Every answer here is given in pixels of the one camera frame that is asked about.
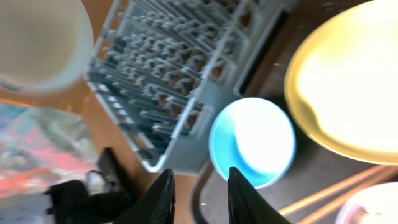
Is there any pale green cup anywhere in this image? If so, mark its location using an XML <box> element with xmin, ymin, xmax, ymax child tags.
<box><xmin>1</xmin><ymin>0</ymin><xmax>94</xmax><ymax>95</ymax></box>

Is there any light blue bowl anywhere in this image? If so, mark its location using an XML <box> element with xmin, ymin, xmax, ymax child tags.
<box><xmin>208</xmin><ymin>98</ymin><xmax>297</xmax><ymax>189</ymax></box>

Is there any yellow plate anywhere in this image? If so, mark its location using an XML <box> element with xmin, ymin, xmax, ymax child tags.
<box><xmin>284</xmin><ymin>0</ymin><xmax>397</xmax><ymax>165</ymax></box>

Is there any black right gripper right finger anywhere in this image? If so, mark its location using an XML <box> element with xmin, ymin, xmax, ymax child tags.
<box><xmin>228</xmin><ymin>167</ymin><xmax>290</xmax><ymax>224</ymax></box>

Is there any wooden chopstick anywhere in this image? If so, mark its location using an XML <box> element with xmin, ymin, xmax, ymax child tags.
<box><xmin>279</xmin><ymin>165</ymin><xmax>397</xmax><ymax>215</ymax></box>
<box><xmin>297</xmin><ymin>170</ymin><xmax>397</xmax><ymax>224</ymax></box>

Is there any grey dishwasher rack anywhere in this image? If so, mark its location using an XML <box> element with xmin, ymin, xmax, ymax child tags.
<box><xmin>85</xmin><ymin>0</ymin><xmax>297</xmax><ymax>175</ymax></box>

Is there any dark brown serving tray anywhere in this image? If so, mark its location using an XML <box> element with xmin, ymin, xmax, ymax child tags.
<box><xmin>191</xmin><ymin>0</ymin><xmax>397</xmax><ymax>223</ymax></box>

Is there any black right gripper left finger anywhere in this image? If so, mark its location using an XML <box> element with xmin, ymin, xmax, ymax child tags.
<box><xmin>113</xmin><ymin>169</ymin><xmax>176</xmax><ymax>224</ymax></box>

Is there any pink bowl with food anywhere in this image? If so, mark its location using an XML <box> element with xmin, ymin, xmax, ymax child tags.
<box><xmin>335</xmin><ymin>182</ymin><xmax>397</xmax><ymax>224</ymax></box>

